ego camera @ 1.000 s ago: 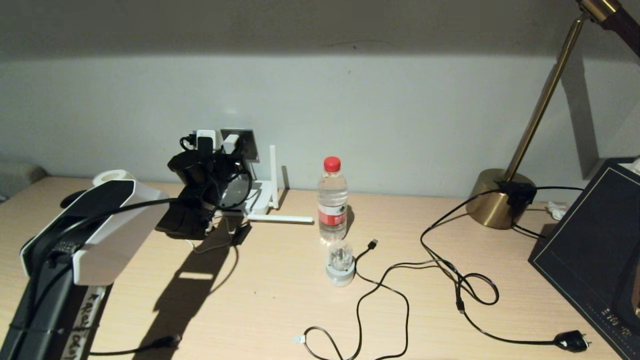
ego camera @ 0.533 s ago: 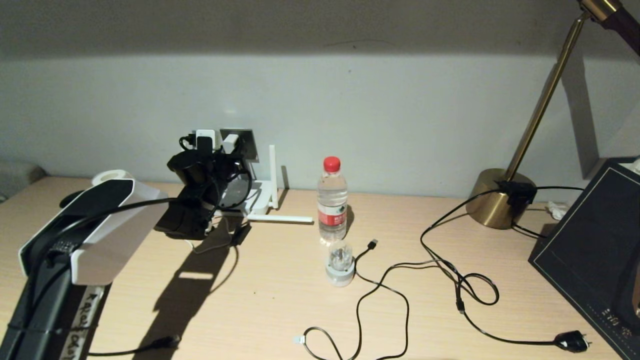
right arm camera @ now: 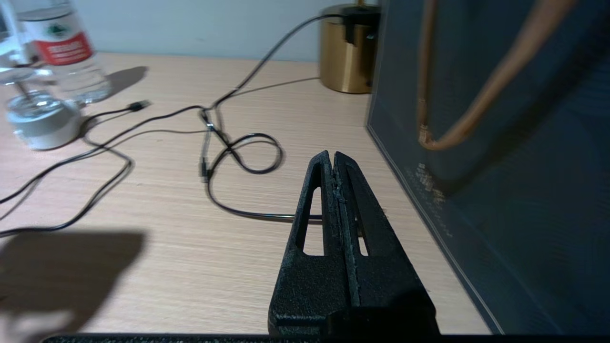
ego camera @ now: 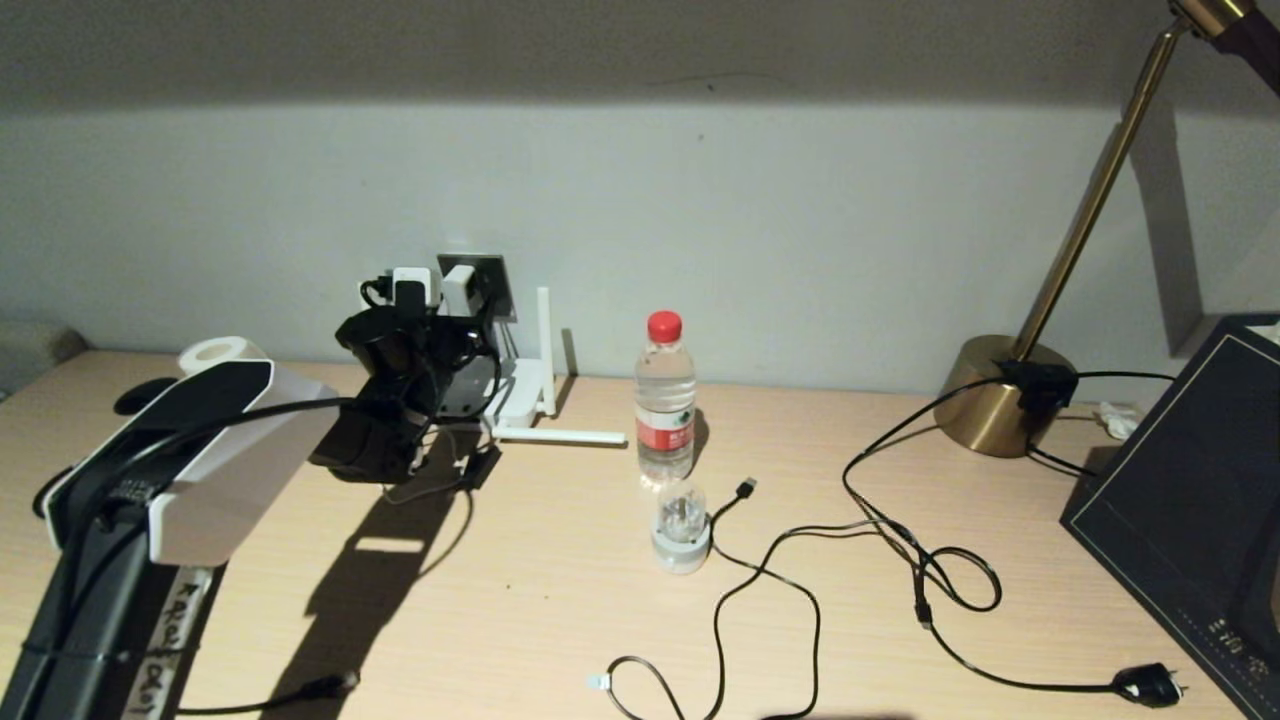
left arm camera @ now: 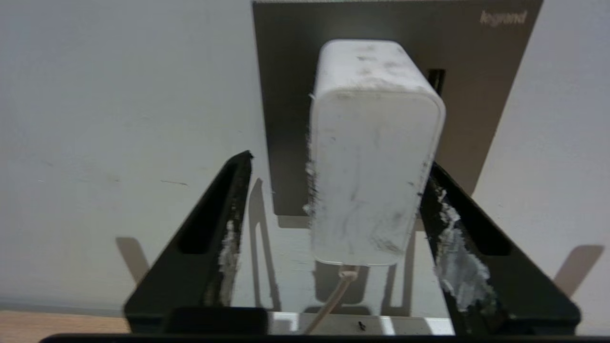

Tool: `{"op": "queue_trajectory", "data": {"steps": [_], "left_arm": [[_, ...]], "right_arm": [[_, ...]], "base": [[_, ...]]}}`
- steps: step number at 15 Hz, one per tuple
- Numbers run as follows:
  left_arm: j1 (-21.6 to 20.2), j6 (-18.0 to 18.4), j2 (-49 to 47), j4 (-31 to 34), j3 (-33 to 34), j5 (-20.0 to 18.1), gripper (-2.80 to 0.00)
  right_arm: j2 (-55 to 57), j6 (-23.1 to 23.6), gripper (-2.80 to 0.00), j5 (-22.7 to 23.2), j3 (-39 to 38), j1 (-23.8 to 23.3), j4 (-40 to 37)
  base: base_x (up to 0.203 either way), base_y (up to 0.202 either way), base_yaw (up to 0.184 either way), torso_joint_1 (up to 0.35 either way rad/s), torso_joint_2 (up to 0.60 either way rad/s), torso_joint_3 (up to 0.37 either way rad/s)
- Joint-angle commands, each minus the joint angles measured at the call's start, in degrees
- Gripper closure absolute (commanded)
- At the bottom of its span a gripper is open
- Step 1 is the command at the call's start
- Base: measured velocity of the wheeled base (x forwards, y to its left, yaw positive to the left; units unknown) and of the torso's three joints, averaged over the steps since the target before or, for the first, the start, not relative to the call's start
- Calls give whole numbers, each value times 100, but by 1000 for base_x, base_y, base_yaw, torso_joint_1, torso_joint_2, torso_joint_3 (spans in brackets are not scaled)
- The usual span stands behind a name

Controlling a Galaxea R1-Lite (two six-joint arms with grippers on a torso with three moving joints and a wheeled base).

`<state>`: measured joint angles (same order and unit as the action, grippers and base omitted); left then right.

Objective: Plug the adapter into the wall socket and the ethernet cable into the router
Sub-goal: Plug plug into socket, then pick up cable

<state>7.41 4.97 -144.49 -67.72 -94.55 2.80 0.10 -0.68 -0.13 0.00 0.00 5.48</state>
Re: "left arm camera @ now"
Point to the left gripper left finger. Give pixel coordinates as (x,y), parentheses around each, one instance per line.
(190,276)

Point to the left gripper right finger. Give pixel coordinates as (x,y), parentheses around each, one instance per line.
(519,295)

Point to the white router with antennas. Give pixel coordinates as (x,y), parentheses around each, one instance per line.
(410,325)

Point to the grey wall socket plate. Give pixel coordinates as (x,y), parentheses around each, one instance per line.
(286,95)

